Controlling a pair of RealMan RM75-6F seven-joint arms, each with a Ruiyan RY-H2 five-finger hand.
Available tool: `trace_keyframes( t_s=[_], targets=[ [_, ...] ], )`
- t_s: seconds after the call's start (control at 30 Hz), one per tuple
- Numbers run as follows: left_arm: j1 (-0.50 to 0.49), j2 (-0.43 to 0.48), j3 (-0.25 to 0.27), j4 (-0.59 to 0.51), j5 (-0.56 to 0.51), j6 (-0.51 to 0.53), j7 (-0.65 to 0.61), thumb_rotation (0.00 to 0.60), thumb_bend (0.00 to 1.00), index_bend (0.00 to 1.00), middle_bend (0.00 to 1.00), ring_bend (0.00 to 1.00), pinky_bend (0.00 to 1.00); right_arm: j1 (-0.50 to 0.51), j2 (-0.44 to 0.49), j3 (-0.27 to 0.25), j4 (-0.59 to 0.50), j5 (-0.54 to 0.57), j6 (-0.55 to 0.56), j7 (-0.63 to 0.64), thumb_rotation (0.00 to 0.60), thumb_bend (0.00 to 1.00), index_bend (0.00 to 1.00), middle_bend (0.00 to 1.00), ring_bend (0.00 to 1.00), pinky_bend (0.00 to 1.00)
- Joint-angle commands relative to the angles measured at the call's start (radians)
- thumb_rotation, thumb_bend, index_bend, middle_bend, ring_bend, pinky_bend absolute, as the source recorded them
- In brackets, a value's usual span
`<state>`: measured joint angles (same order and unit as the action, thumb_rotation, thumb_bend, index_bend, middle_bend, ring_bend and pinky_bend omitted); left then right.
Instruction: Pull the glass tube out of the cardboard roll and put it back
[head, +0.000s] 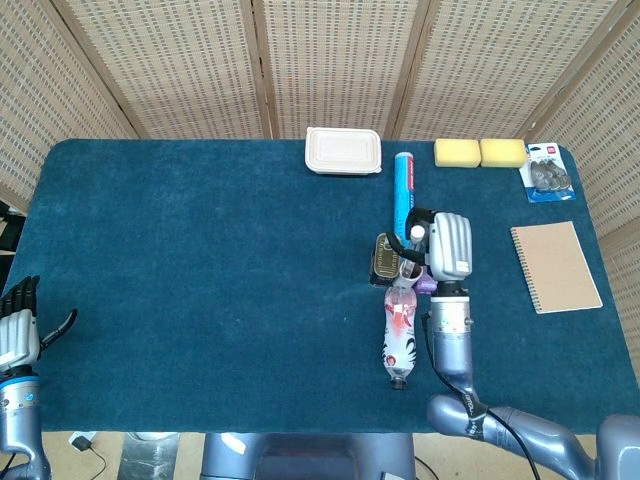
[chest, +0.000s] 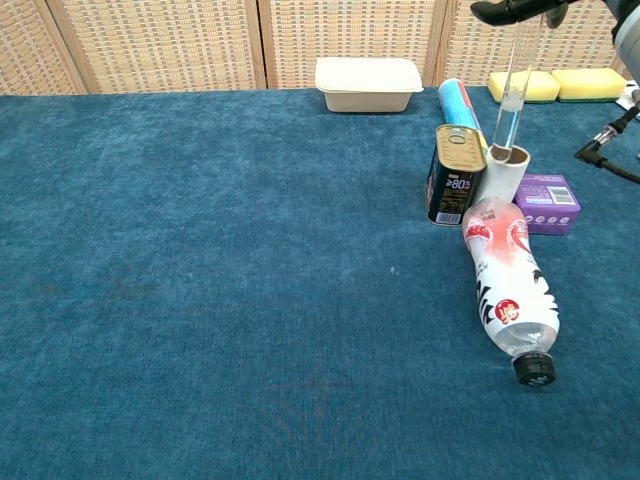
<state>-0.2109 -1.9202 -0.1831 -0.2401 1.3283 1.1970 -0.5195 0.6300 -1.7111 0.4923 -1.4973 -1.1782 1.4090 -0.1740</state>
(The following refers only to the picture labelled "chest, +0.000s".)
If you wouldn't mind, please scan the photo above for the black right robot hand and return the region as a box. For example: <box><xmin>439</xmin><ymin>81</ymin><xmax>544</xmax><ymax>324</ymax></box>
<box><xmin>471</xmin><ymin>0</ymin><xmax>571</xmax><ymax>29</ymax></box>

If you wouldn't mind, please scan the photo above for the clear glass test tube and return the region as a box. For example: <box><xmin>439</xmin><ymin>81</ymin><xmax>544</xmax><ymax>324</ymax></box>
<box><xmin>491</xmin><ymin>14</ymin><xmax>534</xmax><ymax>164</ymax></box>

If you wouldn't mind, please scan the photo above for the blue cylindrical canister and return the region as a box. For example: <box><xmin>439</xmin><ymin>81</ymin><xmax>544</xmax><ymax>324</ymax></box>
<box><xmin>438</xmin><ymin>78</ymin><xmax>487</xmax><ymax>146</ymax></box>

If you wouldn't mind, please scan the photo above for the yellow sponge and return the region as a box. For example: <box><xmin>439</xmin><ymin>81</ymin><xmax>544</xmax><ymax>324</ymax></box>
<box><xmin>488</xmin><ymin>70</ymin><xmax>562</xmax><ymax>105</ymax></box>
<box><xmin>551</xmin><ymin>67</ymin><xmax>628</xmax><ymax>104</ymax></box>

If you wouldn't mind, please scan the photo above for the beige lidded food container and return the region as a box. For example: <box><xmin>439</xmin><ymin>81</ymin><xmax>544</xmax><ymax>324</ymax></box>
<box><xmin>314</xmin><ymin>56</ymin><xmax>425</xmax><ymax>114</ymax></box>

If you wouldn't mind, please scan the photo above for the white paper roll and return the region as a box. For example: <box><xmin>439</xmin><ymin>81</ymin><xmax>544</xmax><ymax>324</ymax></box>
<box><xmin>476</xmin><ymin>144</ymin><xmax>531</xmax><ymax>205</ymax></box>

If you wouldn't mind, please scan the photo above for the black and gold tin can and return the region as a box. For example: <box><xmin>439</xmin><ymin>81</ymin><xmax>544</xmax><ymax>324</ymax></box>
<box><xmin>425</xmin><ymin>123</ymin><xmax>489</xmax><ymax>229</ymax></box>

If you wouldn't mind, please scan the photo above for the purple cardboard box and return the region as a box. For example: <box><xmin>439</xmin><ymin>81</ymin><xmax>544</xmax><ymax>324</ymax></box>
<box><xmin>510</xmin><ymin>172</ymin><xmax>582</xmax><ymax>236</ymax></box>

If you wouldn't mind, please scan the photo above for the plastic bottle with white label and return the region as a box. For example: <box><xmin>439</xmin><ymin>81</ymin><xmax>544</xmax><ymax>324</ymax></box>
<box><xmin>461</xmin><ymin>196</ymin><xmax>561</xmax><ymax>389</ymax></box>

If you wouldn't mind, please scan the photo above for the woven rattan folding screen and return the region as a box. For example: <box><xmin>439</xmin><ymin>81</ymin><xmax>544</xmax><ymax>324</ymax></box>
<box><xmin>0</xmin><ymin>0</ymin><xmax>640</xmax><ymax>96</ymax></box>

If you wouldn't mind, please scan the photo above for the blue velvet tablecloth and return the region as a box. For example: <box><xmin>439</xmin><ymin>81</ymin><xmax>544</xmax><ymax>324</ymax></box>
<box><xmin>0</xmin><ymin>85</ymin><xmax>640</xmax><ymax>480</ymax></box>

